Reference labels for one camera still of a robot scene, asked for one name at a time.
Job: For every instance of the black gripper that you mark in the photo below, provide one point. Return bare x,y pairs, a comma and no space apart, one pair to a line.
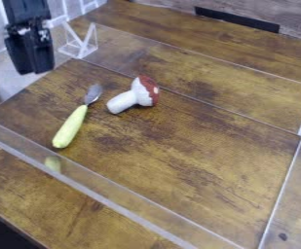
32,51

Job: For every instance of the red white toy mushroom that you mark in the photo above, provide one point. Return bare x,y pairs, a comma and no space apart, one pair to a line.
144,94

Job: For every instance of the black strip on table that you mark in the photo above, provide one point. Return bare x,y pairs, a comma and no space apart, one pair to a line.
249,22

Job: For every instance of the clear acrylic enclosure wall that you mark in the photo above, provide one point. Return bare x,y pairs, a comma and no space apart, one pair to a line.
183,174

